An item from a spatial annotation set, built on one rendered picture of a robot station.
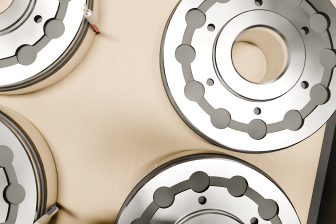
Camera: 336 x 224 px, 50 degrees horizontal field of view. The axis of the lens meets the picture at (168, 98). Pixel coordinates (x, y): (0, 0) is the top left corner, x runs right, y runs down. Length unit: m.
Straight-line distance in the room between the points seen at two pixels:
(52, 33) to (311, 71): 0.14
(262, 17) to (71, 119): 0.12
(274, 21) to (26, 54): 0.13
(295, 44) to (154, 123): 0.09
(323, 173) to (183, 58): 0.12
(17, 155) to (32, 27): 0.07
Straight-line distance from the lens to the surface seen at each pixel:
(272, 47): 0.22
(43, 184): 0.20
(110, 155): 0.22
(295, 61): 0.20
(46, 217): 0.20
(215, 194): 0.19
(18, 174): 0.20
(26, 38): 0.20
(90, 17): 0.19
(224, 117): 0.19
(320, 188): 0.25
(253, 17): 0.20
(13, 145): 0.20
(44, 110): 0.23
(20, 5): 0.20
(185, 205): 0.19
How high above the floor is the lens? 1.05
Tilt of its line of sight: 86 degrees down
